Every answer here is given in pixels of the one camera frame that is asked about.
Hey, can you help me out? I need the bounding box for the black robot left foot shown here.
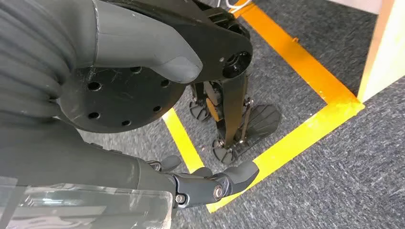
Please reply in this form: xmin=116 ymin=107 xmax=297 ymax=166
xmin=189 ymin=80 xmax=220 ymax=123

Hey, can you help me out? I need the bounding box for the black robot foot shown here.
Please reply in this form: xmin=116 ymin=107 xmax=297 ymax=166
xmin=189 ymin=80 xmax=220 ymax=123
xmin=212 ymin=104 xmax=282 ymax=166

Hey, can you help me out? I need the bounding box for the black robot right foot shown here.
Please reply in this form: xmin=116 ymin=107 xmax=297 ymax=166
xmin=212 ymin=104 xmax=282 ymax=166

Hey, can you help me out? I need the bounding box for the pale wooden desk panel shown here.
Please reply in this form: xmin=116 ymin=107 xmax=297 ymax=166
xmin=327 ymin=0 xmax=405 ymax=104

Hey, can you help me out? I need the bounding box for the clear plastic camera guard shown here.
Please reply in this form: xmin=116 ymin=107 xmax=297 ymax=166
xmin=0 ymin=176 xmax=173 ymax=229

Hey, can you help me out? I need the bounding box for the white cable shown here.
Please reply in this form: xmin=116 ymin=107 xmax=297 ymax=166
xmin=218 ymin=0 xmax=254 ymax=10

